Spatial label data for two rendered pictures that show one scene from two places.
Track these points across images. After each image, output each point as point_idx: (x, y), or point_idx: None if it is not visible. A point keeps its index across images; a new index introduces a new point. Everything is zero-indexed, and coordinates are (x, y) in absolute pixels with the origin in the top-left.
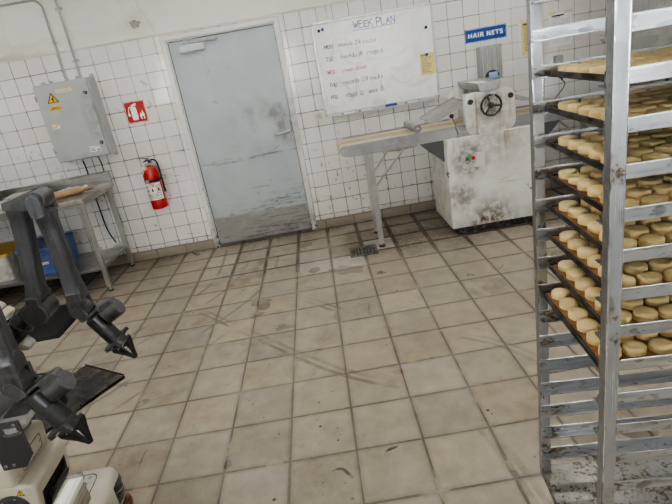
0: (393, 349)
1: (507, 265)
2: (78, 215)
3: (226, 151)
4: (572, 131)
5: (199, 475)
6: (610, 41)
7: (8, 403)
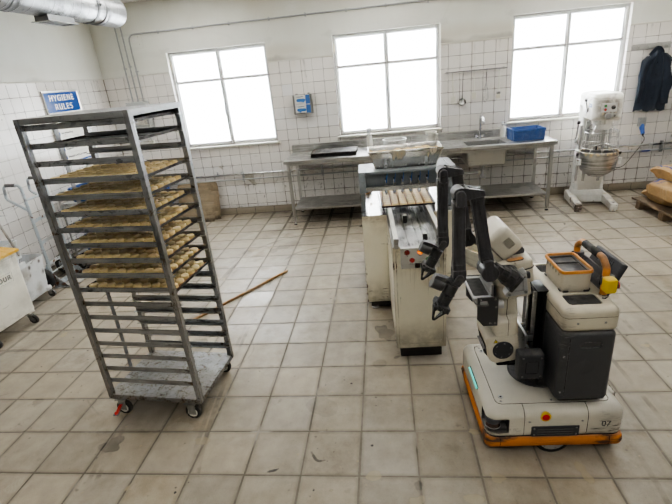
0: None
1: None
2: None
3: None
4: (138, 209)
5: (443, 479)
6: (188, 147)
7: (483, 280)
